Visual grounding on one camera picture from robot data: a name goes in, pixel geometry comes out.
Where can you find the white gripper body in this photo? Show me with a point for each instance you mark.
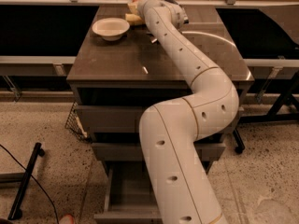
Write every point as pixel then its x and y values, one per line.
pixel 144 4

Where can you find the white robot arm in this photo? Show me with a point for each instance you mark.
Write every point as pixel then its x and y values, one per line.
pixel 181 188

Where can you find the yellow sponge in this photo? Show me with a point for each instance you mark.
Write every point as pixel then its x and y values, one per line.
pixel 134 20

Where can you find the white bowl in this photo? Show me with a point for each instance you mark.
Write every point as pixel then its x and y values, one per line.
pixel 111 29

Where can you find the blue chip bag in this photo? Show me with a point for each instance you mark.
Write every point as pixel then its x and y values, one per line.
pixel 164 21

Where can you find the grey drawer cabinet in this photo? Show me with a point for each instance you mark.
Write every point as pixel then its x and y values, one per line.
pixel 136 71

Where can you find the top drawer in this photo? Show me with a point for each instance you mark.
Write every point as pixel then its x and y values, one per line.
pixel 130 119

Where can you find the middle drawer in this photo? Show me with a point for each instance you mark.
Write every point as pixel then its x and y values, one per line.
pixel 133 152

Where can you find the open bottom drawer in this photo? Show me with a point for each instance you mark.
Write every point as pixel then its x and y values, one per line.
pixel 129 196

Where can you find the red white shoe tip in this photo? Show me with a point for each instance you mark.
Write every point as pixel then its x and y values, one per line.
pixel 67 219

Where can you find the black metal stand leg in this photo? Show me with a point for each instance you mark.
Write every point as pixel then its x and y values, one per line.
pixel 15 212

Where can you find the wire mesh basket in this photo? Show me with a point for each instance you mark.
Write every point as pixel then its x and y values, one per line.
pixel 74 125

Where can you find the black table leg frame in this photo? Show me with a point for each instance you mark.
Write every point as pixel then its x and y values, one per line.
pixel 285 89

